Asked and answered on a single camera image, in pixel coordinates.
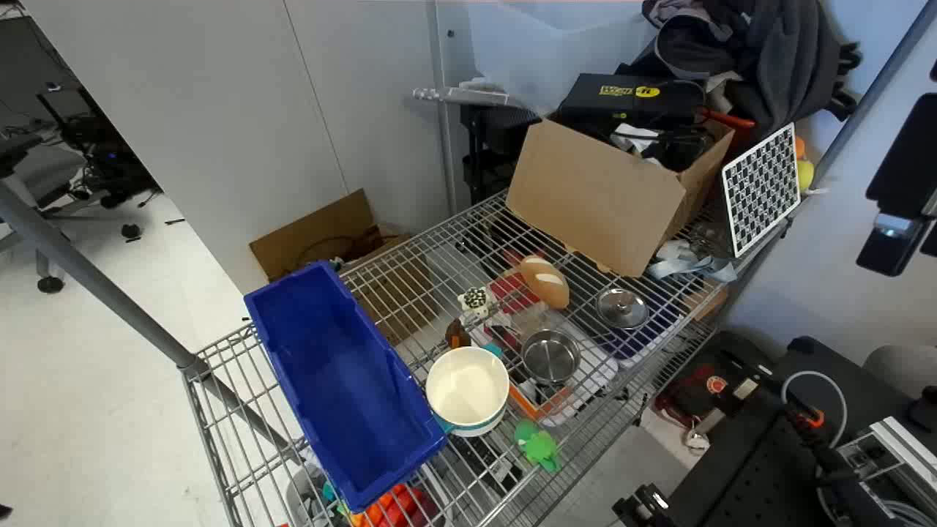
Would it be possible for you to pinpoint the blue plastic bin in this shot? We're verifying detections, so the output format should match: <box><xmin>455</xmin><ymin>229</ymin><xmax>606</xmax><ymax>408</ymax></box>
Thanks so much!
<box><xmin>243</xmin><ymin>263</ymin><xmax>444</xmax><ymax>510</ymax></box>

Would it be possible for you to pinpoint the green plush toy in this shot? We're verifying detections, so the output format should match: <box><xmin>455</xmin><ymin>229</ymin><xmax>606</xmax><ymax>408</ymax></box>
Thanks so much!
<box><xmin>515</xmin><ymin>421</ymin><xmax>559</xmax><ymax>472</ymax></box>

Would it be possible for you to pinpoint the wire shelf rack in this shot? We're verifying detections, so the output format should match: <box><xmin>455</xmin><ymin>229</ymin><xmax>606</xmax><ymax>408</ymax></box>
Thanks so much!
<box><xmin>186</xmin><ymin>197</ymin><xmax>719</xmax><ymax>527</ymax></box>

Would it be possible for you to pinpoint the bread plush toy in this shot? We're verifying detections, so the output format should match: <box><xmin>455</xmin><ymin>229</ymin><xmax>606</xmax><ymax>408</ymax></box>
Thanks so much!
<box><xmin>517</xmin><ymin>255</ymin><xmax>570</xmax><ymax>311</ymax></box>

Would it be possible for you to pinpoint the grey diagonal pole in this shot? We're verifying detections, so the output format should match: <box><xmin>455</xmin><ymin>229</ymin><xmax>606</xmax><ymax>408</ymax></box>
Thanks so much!
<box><xmin>0</xmin><ymin>184</ymin><xmax>293</xmax><ymax>453</ymax></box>

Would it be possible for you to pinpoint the large cardboard box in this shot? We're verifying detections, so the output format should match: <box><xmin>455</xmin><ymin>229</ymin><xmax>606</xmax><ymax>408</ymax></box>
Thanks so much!
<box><xmin>505</xmin><ymin>121</ymin><xmax>734</xmax><ymax>279</ymax></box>

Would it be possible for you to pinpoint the white round bowl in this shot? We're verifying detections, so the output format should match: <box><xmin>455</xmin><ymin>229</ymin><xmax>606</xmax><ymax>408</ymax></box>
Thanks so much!
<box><xmin>423</xmin><ymin>346</ymin><xmax>511</xmax><ymax>437</ymax></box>

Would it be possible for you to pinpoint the white perforated panel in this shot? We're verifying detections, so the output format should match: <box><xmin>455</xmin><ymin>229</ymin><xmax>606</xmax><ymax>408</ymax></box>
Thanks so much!
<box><xmin>719</xmin><ymin>125</ymin><xmax>799</xmax><ymax>258</ymax></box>

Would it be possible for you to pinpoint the flat cardboard piece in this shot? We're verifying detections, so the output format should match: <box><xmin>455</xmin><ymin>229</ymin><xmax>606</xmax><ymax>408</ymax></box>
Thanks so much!
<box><xmin>249</xmin><ymin>191</ymin><xmax>404</xmax><ymax>280</ymax></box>

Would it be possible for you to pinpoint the dark grey clothing pile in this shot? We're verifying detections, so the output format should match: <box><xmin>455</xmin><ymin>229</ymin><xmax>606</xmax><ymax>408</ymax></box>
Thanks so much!
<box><xmin>641</xmin><ymin>0</ymin><xmax>859</xmax><ymax>138</ymax></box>

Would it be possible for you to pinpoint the orange toy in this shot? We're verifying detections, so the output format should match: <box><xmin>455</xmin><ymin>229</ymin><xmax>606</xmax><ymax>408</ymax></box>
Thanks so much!
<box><xmin>349</xmin><ymin>482</ymin><xmax>439</xmax><ymax>527</ymax></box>

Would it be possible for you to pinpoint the steel cup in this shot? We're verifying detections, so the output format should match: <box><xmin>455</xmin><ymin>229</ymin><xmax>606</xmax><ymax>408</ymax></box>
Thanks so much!
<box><xmin>520</xmin><ymin>330</ymin><xmax>578</xmax><ymax>384</ymax></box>

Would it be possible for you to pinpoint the black bag yellow logo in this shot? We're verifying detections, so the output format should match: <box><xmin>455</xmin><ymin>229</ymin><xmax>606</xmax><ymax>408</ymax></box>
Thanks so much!
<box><xmin>552</xmin><ymin>72</ymin><xmax>704</xmax><ymax>128</ymax></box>

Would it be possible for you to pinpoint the small steel bowl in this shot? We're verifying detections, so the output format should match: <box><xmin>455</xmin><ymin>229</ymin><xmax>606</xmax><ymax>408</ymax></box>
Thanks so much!
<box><xmin>597</xmin><ymin>286</ymin><xmax>646</xmax><ymax>329</ymax></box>

